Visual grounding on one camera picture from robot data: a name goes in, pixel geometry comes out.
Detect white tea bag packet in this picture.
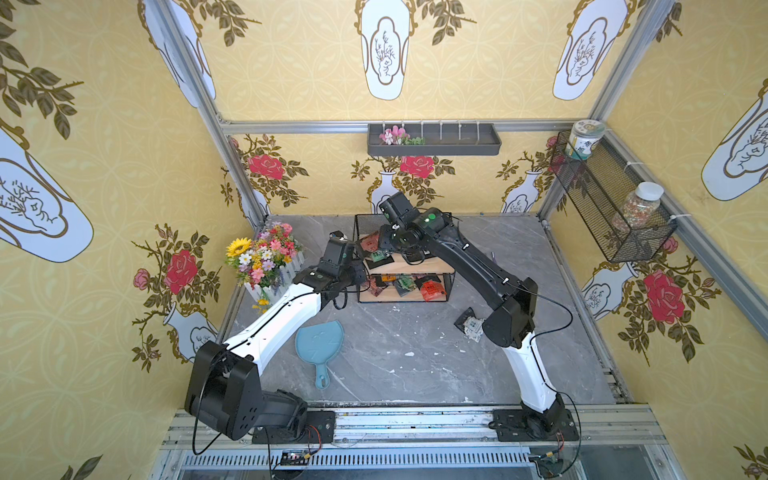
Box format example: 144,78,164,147
454,308,483,343

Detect red tea bag packet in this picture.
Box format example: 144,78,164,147
359,232,380,256

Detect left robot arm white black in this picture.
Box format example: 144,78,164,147
184,260,366,440

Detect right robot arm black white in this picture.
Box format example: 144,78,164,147
380,194,581,442

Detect lower shelf dark red bag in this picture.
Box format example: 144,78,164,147
365,275,389,298

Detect light blue leaf-shaped tray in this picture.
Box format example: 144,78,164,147
295,321,345,390

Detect flower bouquet white fence planter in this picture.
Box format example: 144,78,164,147
225,222,305,312

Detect pink artificial flowers in tray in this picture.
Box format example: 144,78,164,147
379,125,425,146

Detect white patterned lidded jar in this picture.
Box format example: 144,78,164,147
564,119,606,160

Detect clear jar white lid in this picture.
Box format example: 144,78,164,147
611,182,665,232

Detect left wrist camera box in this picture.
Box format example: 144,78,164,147
318,236,355,277

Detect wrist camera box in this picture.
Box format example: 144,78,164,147
379,192,420,229
318,236,355,277

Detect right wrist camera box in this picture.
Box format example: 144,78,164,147
379,192,420,229

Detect black wire two-tier shelf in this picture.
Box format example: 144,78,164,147
353,214,455,304

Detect grey wall-mounted tray shelf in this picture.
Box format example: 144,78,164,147
367,121,502,157

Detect small circuit board with wires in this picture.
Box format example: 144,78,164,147
277,449,314,468

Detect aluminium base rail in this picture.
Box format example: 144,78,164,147
149,404,686,479

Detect black wire wall basket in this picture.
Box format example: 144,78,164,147
550,131,677,263

